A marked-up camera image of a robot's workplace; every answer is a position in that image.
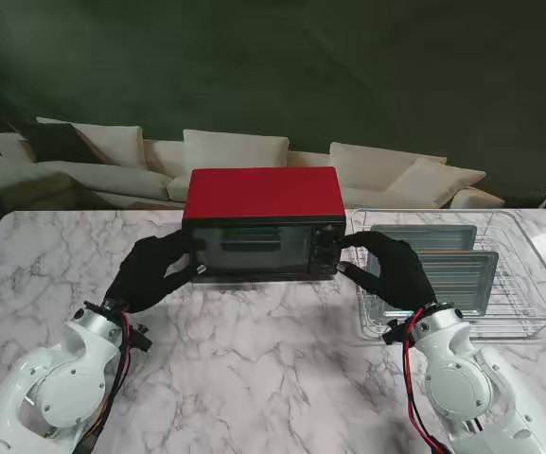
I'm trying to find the ribbed metal baking tray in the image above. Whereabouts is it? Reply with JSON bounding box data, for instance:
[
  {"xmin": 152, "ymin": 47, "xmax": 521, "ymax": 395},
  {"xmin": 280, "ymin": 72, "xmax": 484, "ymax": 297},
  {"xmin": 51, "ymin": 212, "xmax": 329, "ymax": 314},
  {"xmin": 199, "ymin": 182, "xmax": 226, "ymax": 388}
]
[
  {"xmin": 364, "ymin": 250, "xmax": 500, "ymax": 318},
  {"xmin": 370, "ymin": 224, "xmax": 478, "ymax": 253}
]

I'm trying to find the white wire dish rack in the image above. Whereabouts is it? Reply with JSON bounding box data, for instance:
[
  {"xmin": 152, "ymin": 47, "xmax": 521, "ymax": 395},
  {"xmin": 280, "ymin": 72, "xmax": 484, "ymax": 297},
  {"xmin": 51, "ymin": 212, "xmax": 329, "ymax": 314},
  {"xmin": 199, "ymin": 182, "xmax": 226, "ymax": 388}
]
[{"xmin": 350, "ymin": 207, "xmax": 546, "ymax": 341}]

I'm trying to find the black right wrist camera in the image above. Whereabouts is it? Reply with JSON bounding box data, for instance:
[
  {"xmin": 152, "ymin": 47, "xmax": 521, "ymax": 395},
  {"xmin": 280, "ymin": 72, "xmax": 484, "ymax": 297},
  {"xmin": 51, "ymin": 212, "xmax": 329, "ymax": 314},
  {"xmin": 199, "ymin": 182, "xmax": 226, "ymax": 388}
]
[{"xmin": 381, "ymin": 321, "xmax": 414, "ymax": 345}]

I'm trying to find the long beige sofa cushion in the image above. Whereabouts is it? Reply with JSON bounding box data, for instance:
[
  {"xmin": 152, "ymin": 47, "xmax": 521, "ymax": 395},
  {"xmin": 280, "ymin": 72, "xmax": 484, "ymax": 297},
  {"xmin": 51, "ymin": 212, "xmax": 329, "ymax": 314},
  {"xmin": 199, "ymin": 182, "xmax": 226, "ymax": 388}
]
[{"xmin": 33, "ymin": 160, "xmax": 169, "ymax": 205}]

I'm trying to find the beige sofa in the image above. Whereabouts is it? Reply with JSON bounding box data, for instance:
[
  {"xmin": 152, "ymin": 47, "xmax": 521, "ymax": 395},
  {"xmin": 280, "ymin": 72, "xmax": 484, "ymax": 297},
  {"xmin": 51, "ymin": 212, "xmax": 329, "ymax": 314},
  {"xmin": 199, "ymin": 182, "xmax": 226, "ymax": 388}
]
[{"xmin": 0, "ymin": 115, "xmax": 508, "ymax": 212}]

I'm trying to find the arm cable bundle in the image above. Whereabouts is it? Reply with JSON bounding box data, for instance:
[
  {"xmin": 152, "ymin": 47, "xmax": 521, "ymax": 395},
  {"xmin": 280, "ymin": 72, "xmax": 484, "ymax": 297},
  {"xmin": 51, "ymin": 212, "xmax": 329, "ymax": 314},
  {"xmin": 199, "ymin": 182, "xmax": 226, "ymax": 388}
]
[
  {"xmin": 76, "ymin": 306, "xmax": 135, "ymax": 454},
  {"xmin": 401, "ymin": 306, "xmax": 449, "ymax": 454}
]

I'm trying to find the red black toaster oven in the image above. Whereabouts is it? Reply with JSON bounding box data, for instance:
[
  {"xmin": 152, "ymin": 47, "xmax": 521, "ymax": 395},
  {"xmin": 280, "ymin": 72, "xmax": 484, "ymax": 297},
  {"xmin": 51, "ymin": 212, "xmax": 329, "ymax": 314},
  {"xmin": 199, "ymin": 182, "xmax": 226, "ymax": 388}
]
[{"xmin": 181, "ymin": 166, "xmax": 348, "ymax": 285}]

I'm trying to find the glass oven door black handle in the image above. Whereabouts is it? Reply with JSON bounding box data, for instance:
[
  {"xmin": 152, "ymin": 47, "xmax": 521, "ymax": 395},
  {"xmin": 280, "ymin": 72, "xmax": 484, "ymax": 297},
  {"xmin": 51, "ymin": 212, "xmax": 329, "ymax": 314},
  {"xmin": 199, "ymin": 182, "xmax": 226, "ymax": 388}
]
[{"xmin": 190, "ymin": 226, "xmax": 315, "ymax": 276}]

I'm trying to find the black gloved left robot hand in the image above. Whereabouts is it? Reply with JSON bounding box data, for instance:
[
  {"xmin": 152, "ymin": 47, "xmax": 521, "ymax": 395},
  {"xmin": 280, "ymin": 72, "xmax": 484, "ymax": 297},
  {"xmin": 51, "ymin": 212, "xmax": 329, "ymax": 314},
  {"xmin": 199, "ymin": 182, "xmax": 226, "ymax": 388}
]
[{"xmin": 103, "ymin": 230, "xmax": 206, "ymax": 314}]

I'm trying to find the small beige sofa cushion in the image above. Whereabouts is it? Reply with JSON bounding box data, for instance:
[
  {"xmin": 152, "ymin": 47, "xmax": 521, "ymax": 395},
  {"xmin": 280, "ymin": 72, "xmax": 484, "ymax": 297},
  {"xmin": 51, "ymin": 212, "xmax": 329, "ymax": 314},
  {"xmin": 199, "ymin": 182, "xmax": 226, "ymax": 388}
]
[{"xmin": 166, "ymin": 177, "xmax": 193, "ymax": 204}]

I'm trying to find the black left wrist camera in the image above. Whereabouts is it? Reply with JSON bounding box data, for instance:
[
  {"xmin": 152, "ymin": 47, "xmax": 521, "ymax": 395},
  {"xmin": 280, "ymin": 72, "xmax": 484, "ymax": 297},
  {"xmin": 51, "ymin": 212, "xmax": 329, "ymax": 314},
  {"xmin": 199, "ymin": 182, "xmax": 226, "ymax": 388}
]
[{"xmin": 129, "ymin": 323, "xmax": 153, "ymax": 354}]

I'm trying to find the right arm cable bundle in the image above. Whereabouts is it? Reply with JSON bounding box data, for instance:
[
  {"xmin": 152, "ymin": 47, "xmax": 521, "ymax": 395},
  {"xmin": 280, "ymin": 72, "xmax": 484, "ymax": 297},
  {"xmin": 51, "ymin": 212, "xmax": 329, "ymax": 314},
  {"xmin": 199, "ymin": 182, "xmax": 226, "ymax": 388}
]
[{"xmin": 401, "ymin": 306, "xmax": 449, "ymax": 454}]

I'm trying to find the dark brown sofa cushion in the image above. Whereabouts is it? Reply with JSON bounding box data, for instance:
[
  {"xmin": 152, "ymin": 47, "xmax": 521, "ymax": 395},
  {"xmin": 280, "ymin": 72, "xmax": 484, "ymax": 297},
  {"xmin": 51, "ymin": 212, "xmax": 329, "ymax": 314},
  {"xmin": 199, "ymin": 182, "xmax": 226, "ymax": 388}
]
[{"xmin": 9, "ymin": 121, "xmax": 101, "ymax": 166}]

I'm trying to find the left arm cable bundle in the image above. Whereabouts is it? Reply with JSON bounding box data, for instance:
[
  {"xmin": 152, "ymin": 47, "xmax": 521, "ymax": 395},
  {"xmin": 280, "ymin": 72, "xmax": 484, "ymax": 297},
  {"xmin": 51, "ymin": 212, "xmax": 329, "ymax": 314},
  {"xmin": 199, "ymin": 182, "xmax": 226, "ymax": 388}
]
[{"xmin": 76, "ymin": 306, "xmax": 135, "ymax": 454}]

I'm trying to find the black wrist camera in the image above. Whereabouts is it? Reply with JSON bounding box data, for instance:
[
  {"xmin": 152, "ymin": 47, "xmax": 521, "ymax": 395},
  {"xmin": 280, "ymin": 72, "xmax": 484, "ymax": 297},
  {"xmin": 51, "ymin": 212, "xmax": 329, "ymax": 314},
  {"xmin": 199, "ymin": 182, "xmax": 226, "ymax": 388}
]
[
  {"xmin": 129, "ymin": 323, "xmax": 153, "ymax": 354},
  {"xmin": 381, "ymin": 321, "xmax": 414, "ymax": 345}
]

